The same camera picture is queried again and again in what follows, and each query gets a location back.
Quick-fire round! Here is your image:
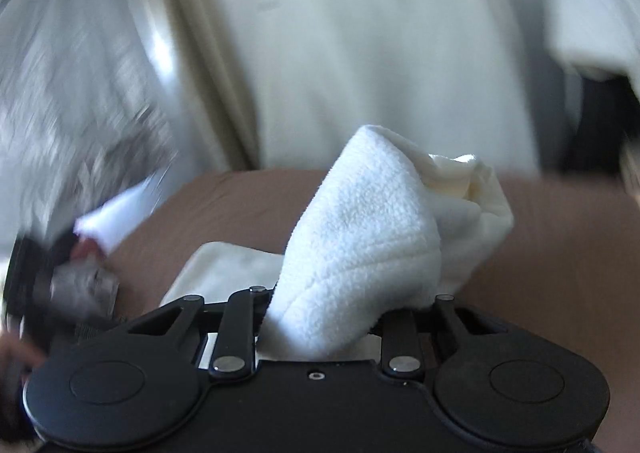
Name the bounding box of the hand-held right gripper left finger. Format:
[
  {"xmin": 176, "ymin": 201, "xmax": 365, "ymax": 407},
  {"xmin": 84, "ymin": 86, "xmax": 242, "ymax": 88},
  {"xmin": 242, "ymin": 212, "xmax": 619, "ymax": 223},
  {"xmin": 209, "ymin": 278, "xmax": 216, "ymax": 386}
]
[{"xmin": 127, "ymin": 285, "xmax": 275, "ymax": 380}]

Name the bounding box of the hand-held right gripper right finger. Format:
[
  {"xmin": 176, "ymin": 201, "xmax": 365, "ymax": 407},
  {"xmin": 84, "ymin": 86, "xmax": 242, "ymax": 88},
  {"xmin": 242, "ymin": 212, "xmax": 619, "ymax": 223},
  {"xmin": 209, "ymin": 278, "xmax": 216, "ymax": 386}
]
[{"xmin": 380, "ymin": 294, "xmax": 507, "ymax": 378}]

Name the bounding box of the white fleece garment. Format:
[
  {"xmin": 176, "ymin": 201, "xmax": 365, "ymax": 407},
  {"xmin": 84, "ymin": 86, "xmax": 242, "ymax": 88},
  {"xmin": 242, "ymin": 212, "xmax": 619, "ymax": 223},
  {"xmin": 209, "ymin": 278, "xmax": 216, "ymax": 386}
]
[{"xmin": 160, "ymin": 124, "xmax": 516, "ymax": 365}]

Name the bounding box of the white cloth piece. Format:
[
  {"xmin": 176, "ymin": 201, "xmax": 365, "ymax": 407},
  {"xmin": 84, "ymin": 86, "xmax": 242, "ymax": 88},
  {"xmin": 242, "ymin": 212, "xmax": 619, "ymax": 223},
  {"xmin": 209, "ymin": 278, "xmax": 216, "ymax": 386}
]
[{"xmin": 74, "ymin": 177, "xmax": 163, "ymax": 255}]

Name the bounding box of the grey patterned curtain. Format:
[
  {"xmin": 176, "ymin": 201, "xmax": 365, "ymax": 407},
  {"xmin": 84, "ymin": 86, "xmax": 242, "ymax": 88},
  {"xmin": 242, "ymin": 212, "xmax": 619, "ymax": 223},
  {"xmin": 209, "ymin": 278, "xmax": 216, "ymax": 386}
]
[{"xmin": 0, "ymin": 0, "xmax": 177, "ymax": 254}]

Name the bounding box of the beige curtain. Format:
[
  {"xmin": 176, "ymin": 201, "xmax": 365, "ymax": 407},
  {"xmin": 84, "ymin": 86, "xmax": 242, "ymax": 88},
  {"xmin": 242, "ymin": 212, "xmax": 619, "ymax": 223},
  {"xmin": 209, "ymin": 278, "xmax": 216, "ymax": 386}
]
[{"xmin": 120, "ymin": 0, "xmax": 263, "ymax": 171}]

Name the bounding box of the cream pillow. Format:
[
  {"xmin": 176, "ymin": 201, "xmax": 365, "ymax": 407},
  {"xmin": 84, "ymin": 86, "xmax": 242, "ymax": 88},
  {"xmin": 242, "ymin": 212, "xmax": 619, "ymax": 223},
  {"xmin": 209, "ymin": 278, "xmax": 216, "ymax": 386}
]
[{"xmin": 195, "ymin": 0, "xmax": 547, "ymax": 180}]

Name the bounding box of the white quilted jacket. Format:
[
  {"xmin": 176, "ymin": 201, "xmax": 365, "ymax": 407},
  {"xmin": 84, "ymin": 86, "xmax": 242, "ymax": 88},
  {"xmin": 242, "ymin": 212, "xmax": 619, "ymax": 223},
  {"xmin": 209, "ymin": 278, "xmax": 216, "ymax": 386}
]
[{"xmin": 540, "ymin": 0, "xmax": 640, "ymax": 82}]

